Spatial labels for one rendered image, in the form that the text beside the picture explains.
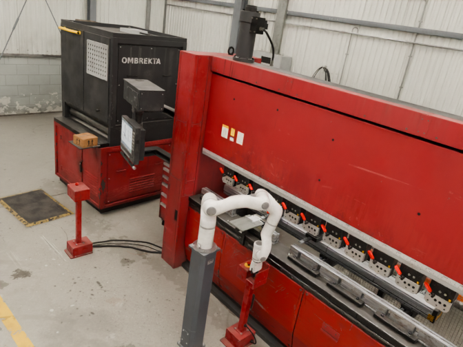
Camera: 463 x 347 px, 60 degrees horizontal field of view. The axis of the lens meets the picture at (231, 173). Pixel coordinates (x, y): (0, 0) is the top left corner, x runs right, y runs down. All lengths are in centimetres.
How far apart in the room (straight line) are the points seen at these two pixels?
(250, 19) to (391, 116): 155
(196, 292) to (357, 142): 166
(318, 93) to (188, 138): 144
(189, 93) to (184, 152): 58
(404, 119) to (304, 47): 571
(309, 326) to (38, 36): 809
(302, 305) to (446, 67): 482
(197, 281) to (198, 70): 186
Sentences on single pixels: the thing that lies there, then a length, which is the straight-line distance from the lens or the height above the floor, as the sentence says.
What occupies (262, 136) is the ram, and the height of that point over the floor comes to 176.
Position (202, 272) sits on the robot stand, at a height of 83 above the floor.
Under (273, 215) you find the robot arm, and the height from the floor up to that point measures 133.
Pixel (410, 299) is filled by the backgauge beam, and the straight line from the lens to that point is 330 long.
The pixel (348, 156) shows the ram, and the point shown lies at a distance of 290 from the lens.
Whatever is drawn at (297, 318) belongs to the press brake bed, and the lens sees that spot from 350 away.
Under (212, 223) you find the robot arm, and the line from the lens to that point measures 296.
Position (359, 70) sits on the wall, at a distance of 763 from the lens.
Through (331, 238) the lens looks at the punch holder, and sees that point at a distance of 312.
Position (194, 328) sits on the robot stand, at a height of 28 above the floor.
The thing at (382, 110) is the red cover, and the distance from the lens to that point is 274.
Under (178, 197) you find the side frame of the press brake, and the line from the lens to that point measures 412.
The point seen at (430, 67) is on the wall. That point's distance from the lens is 721.
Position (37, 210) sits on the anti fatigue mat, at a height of 1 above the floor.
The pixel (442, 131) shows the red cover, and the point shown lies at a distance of 260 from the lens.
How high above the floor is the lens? 268
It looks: 22 degrees down
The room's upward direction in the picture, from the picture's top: 9 degrees clockwise
